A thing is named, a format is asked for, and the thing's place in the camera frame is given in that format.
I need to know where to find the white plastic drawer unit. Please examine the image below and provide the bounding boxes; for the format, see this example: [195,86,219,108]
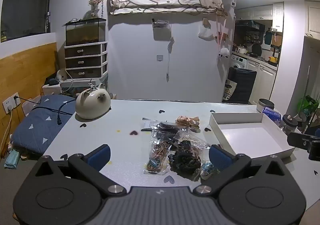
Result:
[64,41,108,79]

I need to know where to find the glass jar with dark lid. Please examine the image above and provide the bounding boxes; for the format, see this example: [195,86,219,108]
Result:
[282,114,298,135]

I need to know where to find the clear packet with black contents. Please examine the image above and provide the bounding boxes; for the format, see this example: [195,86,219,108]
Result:
[141,117,182,140]

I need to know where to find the black fabric bin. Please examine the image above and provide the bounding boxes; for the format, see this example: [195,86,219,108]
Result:
[228,66,257,104]

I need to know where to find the green potted plant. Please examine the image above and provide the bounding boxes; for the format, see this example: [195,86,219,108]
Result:
[297,95,320,122]

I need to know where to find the clear bag of thin hair ties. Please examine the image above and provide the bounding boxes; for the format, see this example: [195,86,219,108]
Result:
[175,132,209,150]

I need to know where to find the white kitchen wall cabinets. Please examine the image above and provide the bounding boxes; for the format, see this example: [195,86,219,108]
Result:
[236,3,284,33]

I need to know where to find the clear wall holder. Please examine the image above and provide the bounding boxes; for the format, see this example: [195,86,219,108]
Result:
[152,19,172,41]

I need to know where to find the printed tote bag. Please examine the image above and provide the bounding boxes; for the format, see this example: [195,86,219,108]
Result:
[223,79,238,102]

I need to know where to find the dried flowers in vase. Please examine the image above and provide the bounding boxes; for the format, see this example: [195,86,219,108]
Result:
[88,0,103,19]

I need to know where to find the white socket cable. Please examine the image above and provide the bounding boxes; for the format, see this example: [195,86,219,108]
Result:
[0,111,13,158]

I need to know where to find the hanging white cable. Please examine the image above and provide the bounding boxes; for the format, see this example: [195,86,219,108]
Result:
[165,37,175,83]

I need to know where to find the clear bag of rubber bands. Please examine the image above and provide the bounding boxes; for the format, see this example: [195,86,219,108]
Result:
[144,137,175,175]

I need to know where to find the white wall socket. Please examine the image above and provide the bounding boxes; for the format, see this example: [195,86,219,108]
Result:
[2,92,21,113]

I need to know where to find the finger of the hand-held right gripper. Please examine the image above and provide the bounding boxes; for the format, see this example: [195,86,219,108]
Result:
[287,132,312,151]

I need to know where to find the blue triangle-print cushion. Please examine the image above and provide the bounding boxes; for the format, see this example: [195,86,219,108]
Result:
[11,95,77,154]

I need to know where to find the white plastic bag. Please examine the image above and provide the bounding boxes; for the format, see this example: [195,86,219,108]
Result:
[199,25,215,40]

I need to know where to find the dark window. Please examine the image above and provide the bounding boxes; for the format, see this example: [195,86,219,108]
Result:
[0,0,54,42]

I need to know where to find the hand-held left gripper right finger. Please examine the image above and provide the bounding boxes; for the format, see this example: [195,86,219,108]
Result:
[192,144,288,197]

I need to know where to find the round metal tin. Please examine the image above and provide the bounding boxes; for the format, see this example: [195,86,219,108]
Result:
[257,98,275,113]

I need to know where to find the cream cat-shaped bag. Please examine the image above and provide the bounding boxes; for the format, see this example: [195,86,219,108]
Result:
[75,83,111,120]

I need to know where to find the blue packet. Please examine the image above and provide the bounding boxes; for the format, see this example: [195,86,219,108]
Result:
[262,107,281,123]

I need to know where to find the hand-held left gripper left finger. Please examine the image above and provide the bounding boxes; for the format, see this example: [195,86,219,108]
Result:
[31,144,127,197]

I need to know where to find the black scrunchie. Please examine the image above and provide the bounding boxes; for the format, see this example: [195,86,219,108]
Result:
[168,140,202,181]

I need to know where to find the white kitchen base cabinet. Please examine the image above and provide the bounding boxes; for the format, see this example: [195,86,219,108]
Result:
[246,61,278,106]

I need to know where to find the teal packet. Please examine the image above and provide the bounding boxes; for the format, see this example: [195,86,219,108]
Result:
[4,149,20,169]

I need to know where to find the blue patterned scrunchie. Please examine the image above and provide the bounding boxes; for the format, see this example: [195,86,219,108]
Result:
[200,161,221,180]

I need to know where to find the black power cable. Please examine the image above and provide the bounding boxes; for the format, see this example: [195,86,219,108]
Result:
[15,95,76,125]

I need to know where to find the washing machine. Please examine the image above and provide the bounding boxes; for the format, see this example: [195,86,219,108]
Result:
[229,54,248,71]

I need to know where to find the white cardboard box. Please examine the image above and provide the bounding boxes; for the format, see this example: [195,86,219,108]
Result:
[209,112,296,159]

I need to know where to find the glass fish tank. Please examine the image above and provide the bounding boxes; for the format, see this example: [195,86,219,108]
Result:
[65,18,107,46]

